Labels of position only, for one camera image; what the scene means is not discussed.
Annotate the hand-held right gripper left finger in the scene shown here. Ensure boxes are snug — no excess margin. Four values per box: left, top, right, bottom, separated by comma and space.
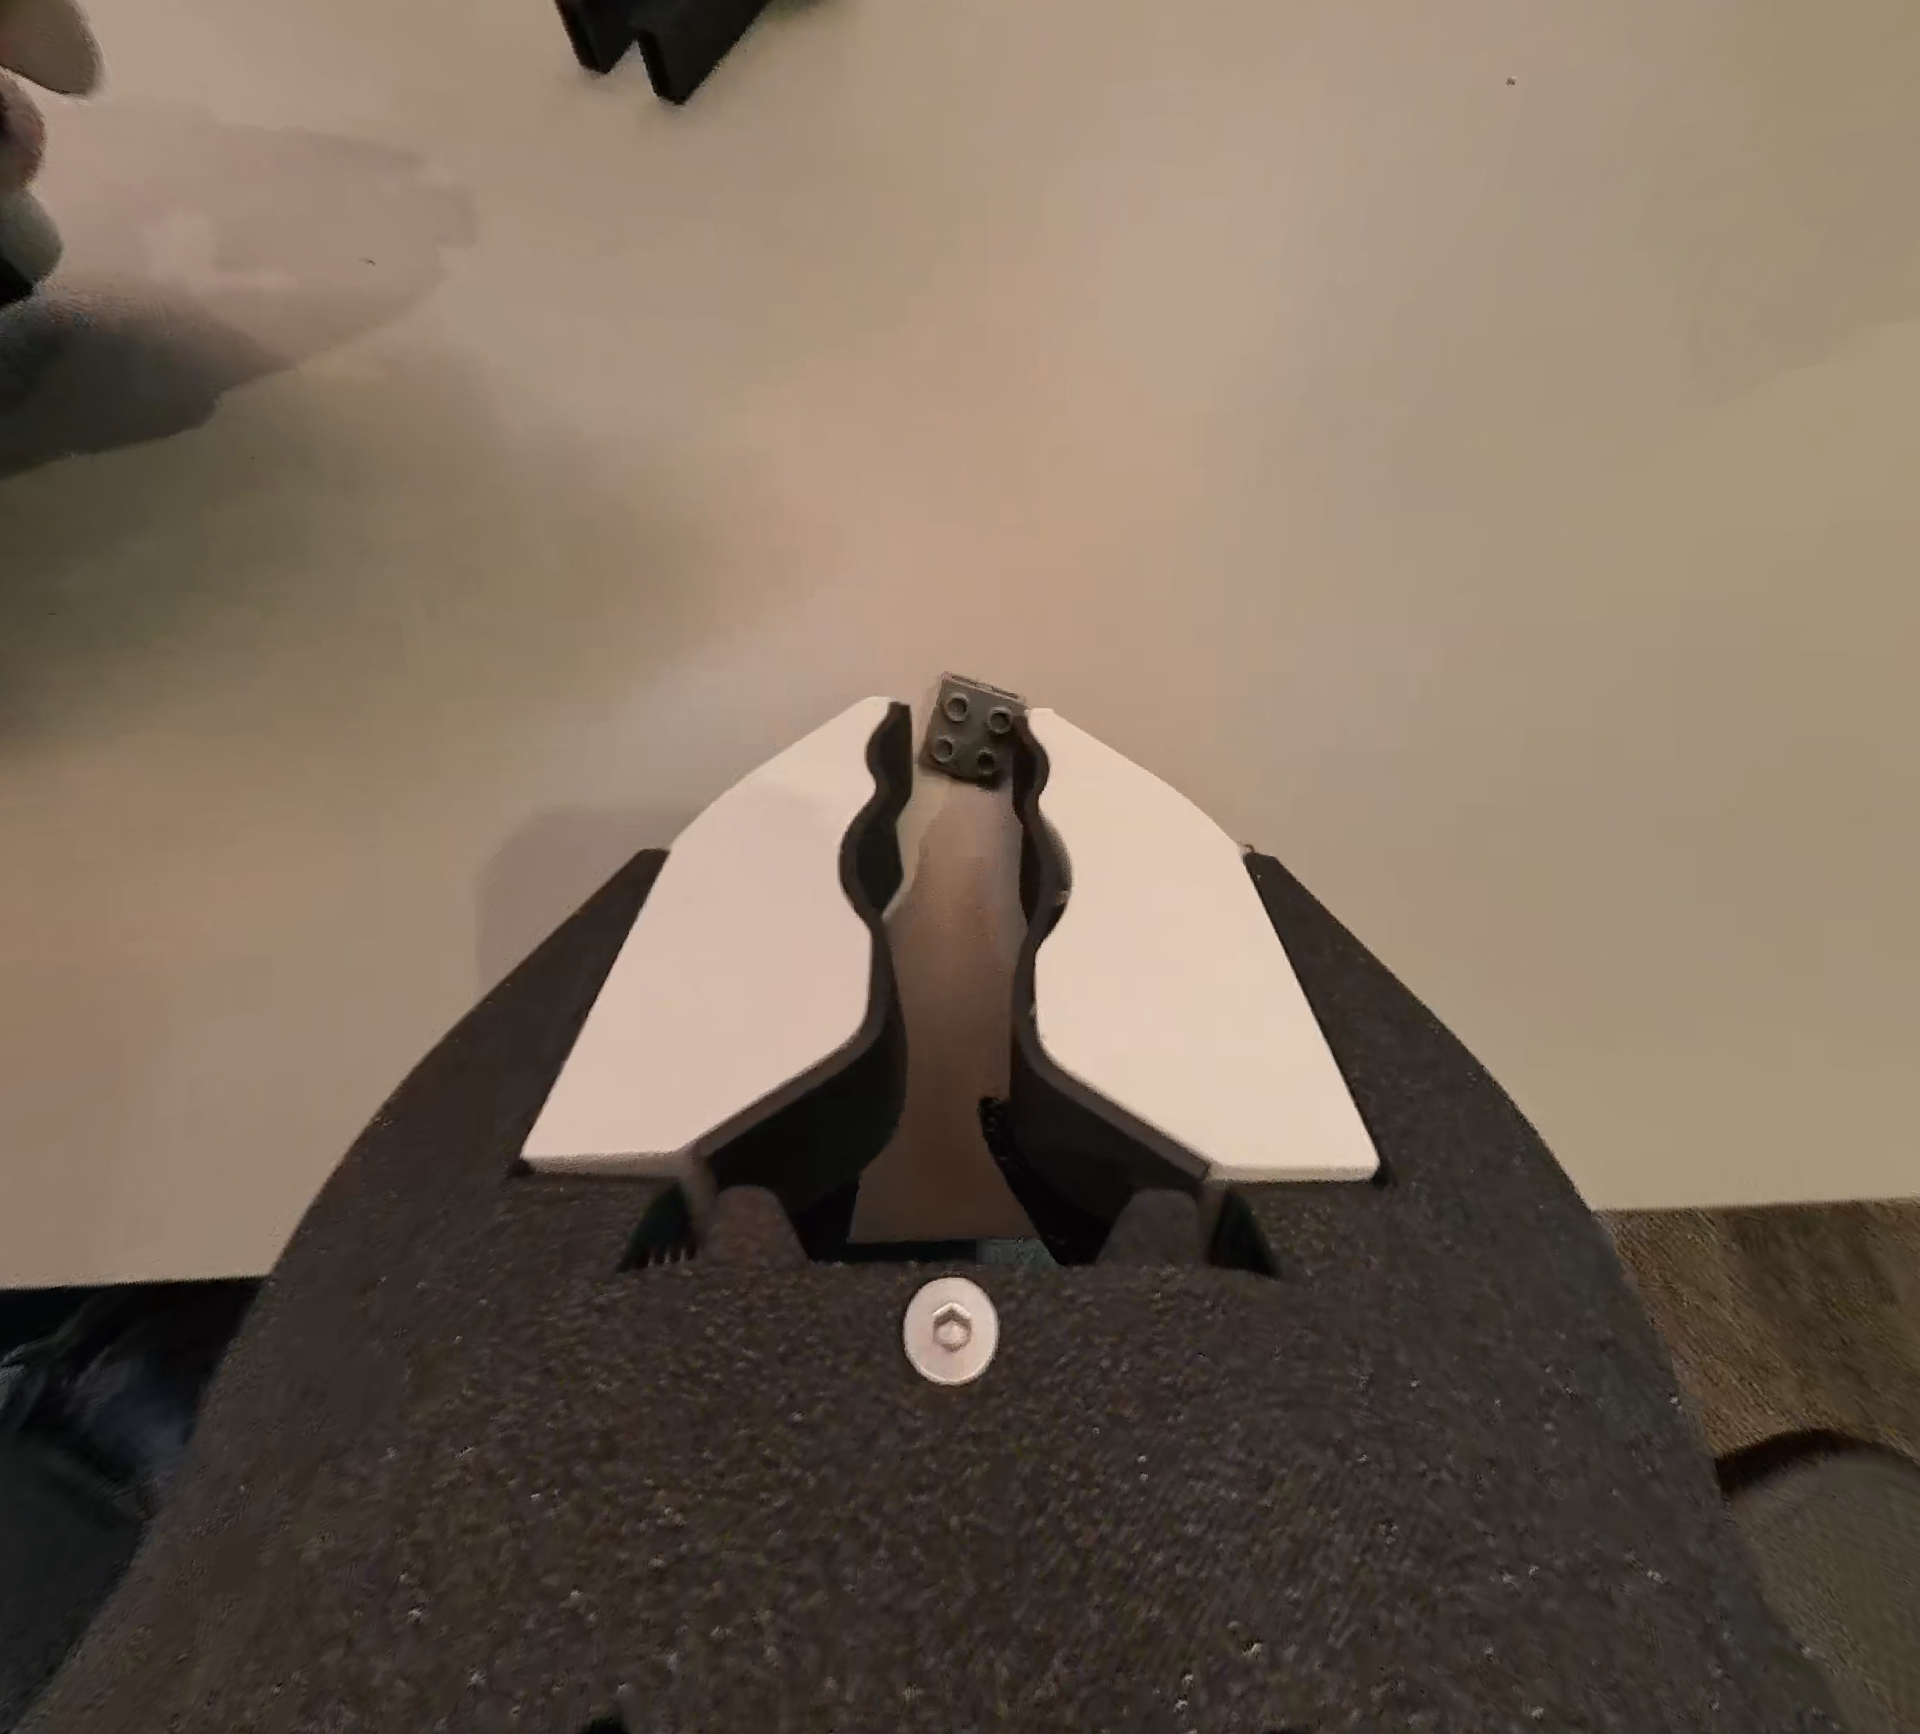
517, 696, 919, 1218

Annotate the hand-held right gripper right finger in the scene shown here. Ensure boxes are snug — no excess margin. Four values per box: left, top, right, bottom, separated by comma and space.
1009, 705, 1382, 1242

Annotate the small dark grey brick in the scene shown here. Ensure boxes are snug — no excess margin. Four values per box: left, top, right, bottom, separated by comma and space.
914, 672, 1034, 791

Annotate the grey desk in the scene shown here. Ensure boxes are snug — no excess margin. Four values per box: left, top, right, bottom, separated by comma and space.
0, 0, 1920, 1294

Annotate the person's leg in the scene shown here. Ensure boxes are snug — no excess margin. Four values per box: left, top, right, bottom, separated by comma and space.
0, 1280, 264, 1734

